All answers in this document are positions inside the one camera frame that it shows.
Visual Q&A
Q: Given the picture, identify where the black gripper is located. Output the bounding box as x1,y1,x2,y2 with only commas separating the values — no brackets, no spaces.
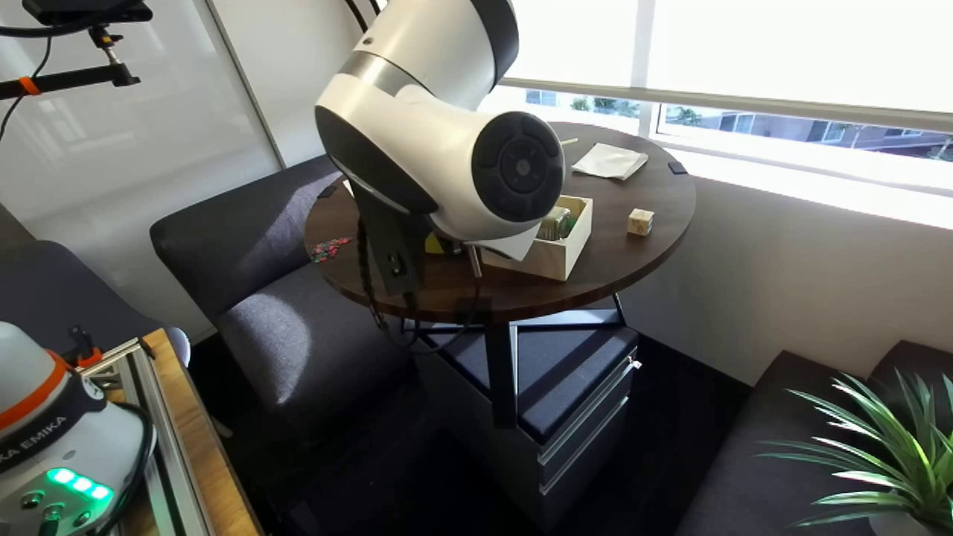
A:
354,191,434,302

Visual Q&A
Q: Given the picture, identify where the spilled colourful beads pile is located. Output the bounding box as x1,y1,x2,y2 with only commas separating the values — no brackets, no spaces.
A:
314,235,351,264

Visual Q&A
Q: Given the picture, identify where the light wooden box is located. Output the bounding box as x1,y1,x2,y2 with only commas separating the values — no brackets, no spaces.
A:
476,191,595,284

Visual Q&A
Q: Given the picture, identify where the dark upholstered armchair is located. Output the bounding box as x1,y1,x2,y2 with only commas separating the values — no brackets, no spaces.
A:
147,151,421,440

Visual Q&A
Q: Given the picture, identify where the jar with yellowish label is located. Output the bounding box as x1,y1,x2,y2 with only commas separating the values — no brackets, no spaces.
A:
533,203,585,241

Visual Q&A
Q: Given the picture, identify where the folded patterned napkin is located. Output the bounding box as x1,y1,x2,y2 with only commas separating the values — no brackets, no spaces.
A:
573,139,652,185

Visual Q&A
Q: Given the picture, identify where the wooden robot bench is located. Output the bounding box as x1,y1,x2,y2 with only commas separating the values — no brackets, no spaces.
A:
84,327,263,536

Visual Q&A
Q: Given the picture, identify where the blue grey chair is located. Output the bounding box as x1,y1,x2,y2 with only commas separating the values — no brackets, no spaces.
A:
0,203,193,372

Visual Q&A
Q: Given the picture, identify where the black orange bench clamp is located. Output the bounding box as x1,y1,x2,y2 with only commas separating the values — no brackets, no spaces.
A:
61,325,108,372

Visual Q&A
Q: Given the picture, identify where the dark sofa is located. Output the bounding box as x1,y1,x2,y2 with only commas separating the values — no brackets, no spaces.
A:
674,339,953,536

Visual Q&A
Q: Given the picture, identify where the green potted plant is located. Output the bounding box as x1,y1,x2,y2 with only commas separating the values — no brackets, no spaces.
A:
762,370,953,536

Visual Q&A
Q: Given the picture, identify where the black metal table frame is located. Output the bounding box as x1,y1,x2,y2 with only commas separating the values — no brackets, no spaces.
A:
400,291,631,433

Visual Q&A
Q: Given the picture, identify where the aluminium profile robot mount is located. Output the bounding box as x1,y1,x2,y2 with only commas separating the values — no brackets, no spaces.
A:
84,339,217,536

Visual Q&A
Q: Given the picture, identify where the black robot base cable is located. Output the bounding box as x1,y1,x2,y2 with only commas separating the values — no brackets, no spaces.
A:
92,397,159,536

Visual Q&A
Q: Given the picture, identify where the black camera tripod arm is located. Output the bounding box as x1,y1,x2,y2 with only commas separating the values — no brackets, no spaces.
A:
0,20,144,102

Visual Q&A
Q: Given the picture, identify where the black stereo camera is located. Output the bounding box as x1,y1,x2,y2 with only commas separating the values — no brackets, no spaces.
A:
20,0,156,29

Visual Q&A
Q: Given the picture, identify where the white window blind rail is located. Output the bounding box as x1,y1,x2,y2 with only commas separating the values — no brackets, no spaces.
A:
501,72,953,135

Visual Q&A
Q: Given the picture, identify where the thin black tripod cable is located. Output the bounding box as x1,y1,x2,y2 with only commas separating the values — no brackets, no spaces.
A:
0,32,55,139

